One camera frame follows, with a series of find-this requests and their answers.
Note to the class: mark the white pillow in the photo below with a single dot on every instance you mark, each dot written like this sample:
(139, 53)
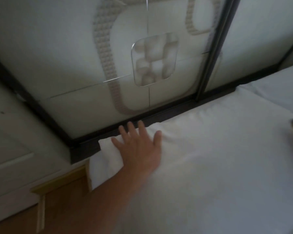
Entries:
(278, 87)

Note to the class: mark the person's left thumb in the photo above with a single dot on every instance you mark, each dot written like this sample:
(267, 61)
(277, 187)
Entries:
(157, 142)

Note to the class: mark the person's left middle finger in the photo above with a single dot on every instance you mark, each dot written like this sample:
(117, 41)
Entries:
(133, 132)

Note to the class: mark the person's left forearm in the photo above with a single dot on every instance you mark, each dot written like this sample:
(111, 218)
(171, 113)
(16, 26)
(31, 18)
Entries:
(117, 199)

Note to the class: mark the patterned frosted wardrobe sliding door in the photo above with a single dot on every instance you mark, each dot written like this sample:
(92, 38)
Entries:
(70, 46)

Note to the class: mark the dark wardrobe frame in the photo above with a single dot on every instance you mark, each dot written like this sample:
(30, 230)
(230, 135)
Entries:
(166, 114)

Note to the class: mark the person's left hand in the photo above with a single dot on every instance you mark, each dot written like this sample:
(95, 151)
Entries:
(139, 153)

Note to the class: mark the white panelled door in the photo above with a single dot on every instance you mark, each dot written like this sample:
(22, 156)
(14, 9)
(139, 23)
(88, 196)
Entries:
(17, 148)

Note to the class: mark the plain frosted wardrobe sliding door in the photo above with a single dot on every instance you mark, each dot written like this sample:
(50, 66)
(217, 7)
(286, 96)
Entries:
(254, 38)

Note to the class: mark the wooden bed frame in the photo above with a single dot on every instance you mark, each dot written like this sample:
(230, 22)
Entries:
(61, 182)

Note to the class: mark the white bed sheet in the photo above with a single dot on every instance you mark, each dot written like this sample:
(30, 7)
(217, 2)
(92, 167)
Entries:
(210, 168)

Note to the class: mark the person's left little finger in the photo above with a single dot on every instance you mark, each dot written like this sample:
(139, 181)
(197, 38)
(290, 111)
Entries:
(118, 148)

